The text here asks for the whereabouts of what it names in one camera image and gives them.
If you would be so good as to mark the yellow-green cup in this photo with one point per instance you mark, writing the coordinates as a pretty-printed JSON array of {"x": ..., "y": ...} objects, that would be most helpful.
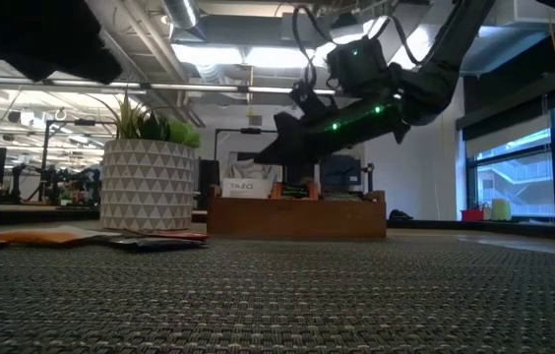
[{"x": 501, "y": 210}]

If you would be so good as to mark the small dark background monitor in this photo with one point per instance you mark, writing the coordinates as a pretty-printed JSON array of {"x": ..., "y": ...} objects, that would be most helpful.
[{"x": 299, "y": 173}]

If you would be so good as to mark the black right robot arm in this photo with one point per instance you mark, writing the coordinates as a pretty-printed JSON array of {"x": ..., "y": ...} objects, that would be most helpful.
[{"x": 445, "y": 64}]

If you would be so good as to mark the silver ventilation duct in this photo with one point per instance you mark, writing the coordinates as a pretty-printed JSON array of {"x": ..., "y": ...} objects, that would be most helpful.
[{"x": 135, "y": 44}]

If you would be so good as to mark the long ceiling light bar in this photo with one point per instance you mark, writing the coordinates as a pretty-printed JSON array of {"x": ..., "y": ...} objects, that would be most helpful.
[{"x": 184, "y": 87}]

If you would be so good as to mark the small black background object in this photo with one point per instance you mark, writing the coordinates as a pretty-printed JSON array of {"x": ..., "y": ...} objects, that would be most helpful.
[{"x": 400, "y": 215}]

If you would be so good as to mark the white triangle-patterned plant pot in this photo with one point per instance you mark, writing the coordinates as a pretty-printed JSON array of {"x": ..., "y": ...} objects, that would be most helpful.
[{"x": 147, "y": 187}]

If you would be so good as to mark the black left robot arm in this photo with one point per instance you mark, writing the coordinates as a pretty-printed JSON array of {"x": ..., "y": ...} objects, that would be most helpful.
[{"x": 36, "y": 34}]

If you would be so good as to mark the black rectangular background panel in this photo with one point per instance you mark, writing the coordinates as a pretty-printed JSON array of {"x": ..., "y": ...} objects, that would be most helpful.
[{"x": 208, "y": 177}]

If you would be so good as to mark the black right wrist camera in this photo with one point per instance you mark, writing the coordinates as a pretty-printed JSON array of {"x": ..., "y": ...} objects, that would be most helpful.
[{"x": 356, "y": 69}]

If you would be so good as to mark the black background rig frame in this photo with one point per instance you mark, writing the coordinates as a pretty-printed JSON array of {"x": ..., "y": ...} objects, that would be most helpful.
[{"x": 45, "y": 157}]

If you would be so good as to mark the brown wooden tea organizer box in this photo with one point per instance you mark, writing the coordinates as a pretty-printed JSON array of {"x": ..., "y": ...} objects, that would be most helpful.
[{"x": 297, "y": 218}]

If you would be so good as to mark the blue green tea packets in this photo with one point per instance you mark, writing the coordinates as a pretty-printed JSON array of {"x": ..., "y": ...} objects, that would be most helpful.
[{"x": 159, "y": 244}]

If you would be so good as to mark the small red container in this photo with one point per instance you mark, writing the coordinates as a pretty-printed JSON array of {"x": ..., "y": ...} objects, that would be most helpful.
[{"x": 473, "y": 215}]

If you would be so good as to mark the grey woven placemat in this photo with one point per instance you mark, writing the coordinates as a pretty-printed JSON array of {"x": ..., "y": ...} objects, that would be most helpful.
[{"x": 307, "y": 305}]

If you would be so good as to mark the green succulent plant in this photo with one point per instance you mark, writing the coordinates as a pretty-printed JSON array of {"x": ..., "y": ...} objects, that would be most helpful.
[{"x": 144, "y": 125}]

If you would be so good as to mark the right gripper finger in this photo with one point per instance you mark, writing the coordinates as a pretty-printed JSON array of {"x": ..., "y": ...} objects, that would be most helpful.
[
  {"x": 312, "y": 100},
  {"x": 287, "y": 145}
]

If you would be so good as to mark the white orange Tazo tea packet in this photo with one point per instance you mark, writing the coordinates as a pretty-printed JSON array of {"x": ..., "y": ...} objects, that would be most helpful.
[
  {"x": 46, "y": 237},
  {"x": 245, "y": 189},
  {"x": 253, "y": 169}
]

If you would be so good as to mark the background black robot arms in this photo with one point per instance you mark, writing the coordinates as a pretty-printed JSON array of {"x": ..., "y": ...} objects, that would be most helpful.
[{"x": 68, "y": 189}]

